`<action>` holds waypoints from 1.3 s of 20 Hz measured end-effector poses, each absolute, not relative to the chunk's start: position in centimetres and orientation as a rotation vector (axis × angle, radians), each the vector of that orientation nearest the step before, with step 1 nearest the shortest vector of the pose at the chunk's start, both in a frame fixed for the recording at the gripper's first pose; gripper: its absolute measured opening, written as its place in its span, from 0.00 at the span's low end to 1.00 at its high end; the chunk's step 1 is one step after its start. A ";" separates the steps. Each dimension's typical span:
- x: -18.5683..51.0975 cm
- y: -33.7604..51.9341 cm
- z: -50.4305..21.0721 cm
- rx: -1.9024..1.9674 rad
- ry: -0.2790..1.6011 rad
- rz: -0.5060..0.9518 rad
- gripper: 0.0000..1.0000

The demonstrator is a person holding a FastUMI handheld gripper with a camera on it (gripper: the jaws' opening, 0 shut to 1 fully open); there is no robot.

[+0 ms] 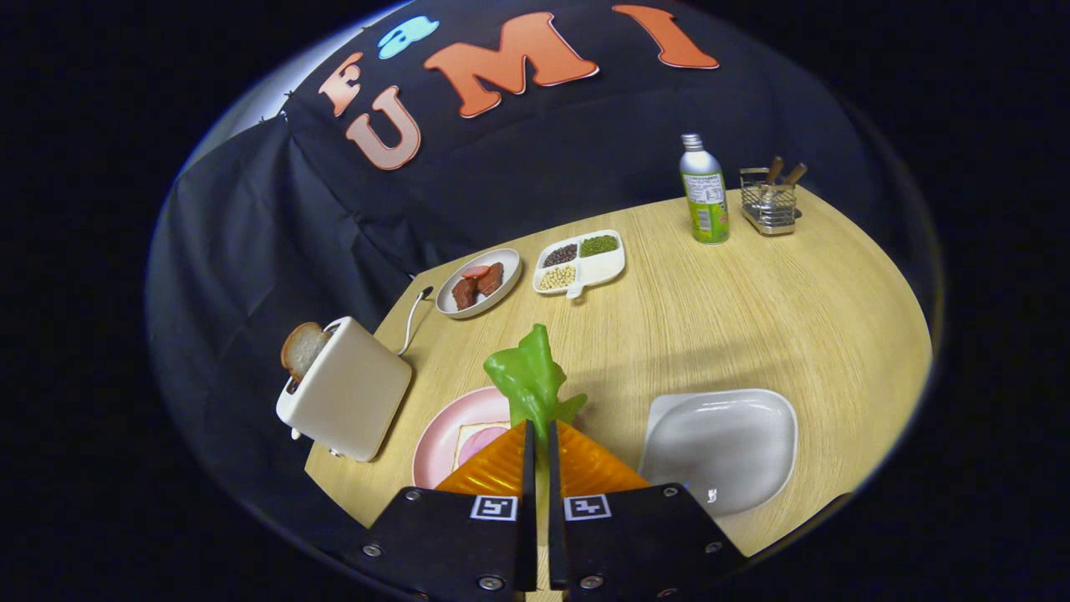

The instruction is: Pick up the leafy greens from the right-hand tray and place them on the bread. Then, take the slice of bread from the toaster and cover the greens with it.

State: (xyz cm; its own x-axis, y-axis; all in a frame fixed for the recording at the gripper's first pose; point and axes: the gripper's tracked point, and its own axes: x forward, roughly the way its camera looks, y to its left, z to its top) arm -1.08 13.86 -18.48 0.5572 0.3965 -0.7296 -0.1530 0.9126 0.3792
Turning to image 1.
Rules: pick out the dark red beans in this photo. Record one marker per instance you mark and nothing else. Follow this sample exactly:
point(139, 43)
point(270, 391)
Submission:
point(560, 255)

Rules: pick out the white rounded square plate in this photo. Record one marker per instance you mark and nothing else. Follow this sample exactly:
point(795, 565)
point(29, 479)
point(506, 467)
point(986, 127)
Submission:
point(719, 447)

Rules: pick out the white toaster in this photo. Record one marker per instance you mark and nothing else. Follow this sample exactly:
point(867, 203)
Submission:
point(355, 393)

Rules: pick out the pink sausage slice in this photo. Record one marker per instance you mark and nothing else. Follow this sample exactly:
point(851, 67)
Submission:
point(476, 272)

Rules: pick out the yellow soybeans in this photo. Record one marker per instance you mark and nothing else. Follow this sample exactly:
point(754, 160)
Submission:
point(557, 278)

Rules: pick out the pink round plate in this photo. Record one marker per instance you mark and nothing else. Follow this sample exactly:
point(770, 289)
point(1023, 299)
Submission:
point(435, 451)

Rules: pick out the white bread slice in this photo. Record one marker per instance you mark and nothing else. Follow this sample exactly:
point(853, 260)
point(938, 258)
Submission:
point(462, 431)

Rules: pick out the green mung beans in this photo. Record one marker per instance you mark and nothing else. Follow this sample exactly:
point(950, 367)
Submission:
point(599, 246)

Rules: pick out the toasted bread slice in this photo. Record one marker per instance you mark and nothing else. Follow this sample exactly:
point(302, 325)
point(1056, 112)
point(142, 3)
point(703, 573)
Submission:
point(301, 349)

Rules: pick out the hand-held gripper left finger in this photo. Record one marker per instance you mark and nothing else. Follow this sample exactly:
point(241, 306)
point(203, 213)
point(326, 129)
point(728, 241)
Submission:
point(451, 543)

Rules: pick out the white divided dish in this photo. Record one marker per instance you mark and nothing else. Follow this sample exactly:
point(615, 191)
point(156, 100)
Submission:
point(602, 269)

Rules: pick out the brown meat piece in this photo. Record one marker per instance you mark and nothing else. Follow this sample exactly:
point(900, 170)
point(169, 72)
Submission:
point(491, 279)
point(465, 293)

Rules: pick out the green label metal bottle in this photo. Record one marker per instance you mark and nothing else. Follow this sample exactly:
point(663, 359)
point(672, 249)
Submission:
point(705, 201)

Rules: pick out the green lettuce leaf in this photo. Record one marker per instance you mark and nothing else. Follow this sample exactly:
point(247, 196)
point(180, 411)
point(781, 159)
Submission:
point(531, 376)

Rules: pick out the beige round plate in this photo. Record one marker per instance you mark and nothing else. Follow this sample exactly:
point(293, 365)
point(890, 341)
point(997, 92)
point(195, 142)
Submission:
point(501, 288)

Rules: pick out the pink ham slice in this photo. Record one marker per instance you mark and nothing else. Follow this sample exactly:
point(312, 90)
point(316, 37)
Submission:
point(483, 443)

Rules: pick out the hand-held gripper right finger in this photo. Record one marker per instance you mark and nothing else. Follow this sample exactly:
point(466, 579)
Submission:
point(635, 543)

